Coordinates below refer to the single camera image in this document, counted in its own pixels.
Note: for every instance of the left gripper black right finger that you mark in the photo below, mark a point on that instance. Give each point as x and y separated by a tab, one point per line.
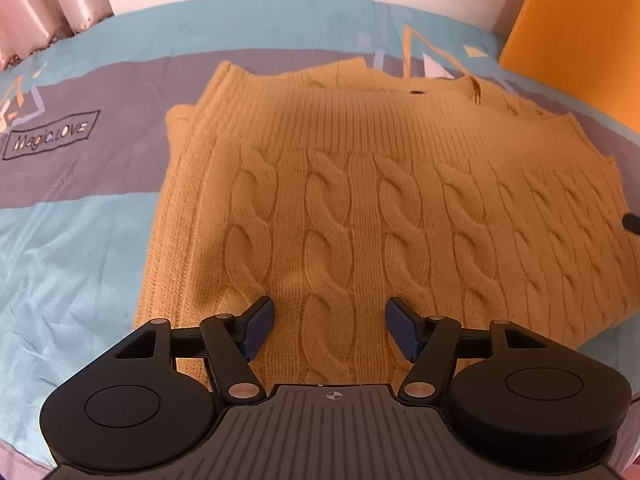
429	344

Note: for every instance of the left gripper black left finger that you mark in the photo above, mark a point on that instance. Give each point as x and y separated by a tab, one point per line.
231	342

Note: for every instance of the mustard cable-knit cardigan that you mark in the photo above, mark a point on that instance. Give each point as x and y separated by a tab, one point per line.
332	189

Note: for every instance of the teal and grey bed sheet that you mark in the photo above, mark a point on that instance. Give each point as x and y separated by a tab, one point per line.
84	152

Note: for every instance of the orange headboard panel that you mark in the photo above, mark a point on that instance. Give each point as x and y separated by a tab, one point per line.
588	49

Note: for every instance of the pink floral curtain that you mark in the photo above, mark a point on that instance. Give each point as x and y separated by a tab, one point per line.
29	26

